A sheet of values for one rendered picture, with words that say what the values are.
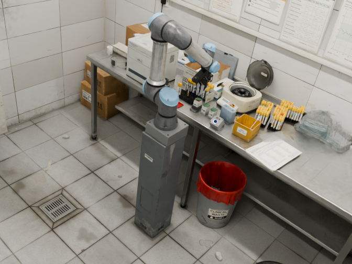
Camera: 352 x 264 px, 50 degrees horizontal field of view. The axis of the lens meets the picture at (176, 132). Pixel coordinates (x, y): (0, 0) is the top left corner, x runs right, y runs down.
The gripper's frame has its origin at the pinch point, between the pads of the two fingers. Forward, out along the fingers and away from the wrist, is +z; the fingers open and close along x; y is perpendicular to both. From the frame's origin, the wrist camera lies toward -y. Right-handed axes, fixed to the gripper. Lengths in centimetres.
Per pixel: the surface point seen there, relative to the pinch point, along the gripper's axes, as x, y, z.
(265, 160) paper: -64, -12, 12
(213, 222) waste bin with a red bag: -40, -8, 92
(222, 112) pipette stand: -18.8, 4.3, 7.9
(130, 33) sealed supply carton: 100, 28, 0
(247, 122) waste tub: -36.1, 9.1, 8.6
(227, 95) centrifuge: -9.8, 20.8, 4.6
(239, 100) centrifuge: -21.4, 19.2, 2.5
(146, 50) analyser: 46.5, -7.0, -15.6
